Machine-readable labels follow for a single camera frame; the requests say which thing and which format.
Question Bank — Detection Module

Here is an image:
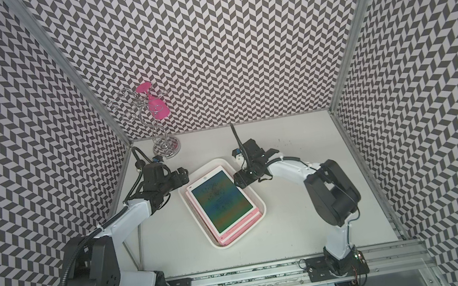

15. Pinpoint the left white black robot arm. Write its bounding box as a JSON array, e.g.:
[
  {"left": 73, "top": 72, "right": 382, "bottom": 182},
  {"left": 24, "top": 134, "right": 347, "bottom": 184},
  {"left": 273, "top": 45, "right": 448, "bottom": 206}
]
[{"left": 58, "top": 147, "right": 189, "bottom": 286}]

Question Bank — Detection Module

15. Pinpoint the pink writing tablet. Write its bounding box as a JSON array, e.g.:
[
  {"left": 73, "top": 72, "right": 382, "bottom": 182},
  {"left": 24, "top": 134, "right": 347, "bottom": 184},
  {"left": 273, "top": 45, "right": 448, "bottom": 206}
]
[
  {"left": 186, "top": 166, "right": 263, "bottom": 247},
  {"left": 186, "top": 186, "right": 265, "bottom": 248}
]

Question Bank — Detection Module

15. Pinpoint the aluminium corner post left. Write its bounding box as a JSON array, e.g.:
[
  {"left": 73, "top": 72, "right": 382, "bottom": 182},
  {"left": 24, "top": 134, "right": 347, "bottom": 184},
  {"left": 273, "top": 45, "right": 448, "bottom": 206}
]
[{"left": 3, "top": 0, "right": 131, "bottom": 146}]

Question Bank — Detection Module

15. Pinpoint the aluminium corner post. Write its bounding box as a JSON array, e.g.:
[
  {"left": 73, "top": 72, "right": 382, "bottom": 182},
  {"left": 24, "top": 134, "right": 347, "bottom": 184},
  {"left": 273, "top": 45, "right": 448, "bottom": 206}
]
[
  {"left": 3, "top": 0, "right": 131, "bottom": 146},
  {"left": 329, "top": 0, "right": 370, "bottom": 115}
]

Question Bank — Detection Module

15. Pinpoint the white plastic storage box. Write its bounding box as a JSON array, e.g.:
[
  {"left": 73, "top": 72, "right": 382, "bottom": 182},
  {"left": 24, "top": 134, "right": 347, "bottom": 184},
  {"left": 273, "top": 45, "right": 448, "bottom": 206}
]
[{"left": 179, "top": 158, "right": 267, "bottom": 250}]

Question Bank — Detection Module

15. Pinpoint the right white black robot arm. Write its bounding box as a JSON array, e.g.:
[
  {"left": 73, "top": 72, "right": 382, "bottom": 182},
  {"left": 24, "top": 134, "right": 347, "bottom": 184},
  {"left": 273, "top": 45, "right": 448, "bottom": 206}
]
[{"left": 232, "top": 139, "right": 369, "bottom": 278}]

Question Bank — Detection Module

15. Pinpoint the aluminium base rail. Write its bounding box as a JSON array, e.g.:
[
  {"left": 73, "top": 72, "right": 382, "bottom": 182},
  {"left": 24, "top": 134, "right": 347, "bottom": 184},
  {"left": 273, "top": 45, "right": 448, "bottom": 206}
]
[{"left": 167, "top": 239, "right": 435, "bottom": 286}]

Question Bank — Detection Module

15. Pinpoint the aluminium corner post right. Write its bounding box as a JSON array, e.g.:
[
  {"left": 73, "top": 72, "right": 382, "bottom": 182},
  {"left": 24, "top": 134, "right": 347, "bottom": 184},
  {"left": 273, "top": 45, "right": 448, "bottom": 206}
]
[{"left": 329, "top": 0, "right": 370, "bottom": 115}]

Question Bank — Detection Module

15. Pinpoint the chrome wire jewelry stand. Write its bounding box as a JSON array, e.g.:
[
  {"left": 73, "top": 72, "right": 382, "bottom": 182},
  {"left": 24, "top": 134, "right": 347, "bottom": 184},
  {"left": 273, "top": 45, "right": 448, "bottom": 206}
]
[{"left": 107, "top": 86, "right": 181, "bottom": 159}]

